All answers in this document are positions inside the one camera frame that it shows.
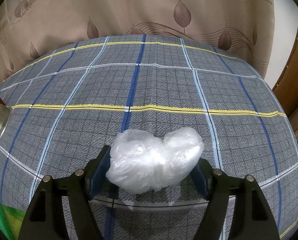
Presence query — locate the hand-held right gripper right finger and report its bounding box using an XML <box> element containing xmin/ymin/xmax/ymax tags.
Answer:
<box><xmin>190</xmin><ymin>158</ymin><xmax>281</xmax><ymax>240</ymax></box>

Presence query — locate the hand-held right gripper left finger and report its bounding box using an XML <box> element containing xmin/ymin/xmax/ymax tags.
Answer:
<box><xmin>18</xmin><ymin>144</ymin><xmax>112</xmax><ymax>240</ymax></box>

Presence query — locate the clear plastic bag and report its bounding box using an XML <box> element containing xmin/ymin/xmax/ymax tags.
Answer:
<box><xmin>106</xmin><ymin>127</ymin><xmax>204</xmax><ymax>194</ymax></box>

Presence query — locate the grey plaid bed sheet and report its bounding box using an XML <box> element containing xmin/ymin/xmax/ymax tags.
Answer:
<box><xmin>0</xmin><ymin>34</ymin><xmax>298</xmax><ymax>240</ymax></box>

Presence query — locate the green packet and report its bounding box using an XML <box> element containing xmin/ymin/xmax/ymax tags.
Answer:
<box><xmin>0</xmin><ymin>200</ymin><xmax>24</xmax><ymax>240</ymax></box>

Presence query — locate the wooden door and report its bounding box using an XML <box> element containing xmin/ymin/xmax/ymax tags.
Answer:
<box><xmin>272</xmin><ymin>12</ymin><xmax>298</xmax><ymax>140</ymax></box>

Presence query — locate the beige leaf-print curtain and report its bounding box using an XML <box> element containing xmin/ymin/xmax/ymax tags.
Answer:
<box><xmin>0</xmin><ymin>0</ymin><xmax>275</xmax><ymax>80</ymax></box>

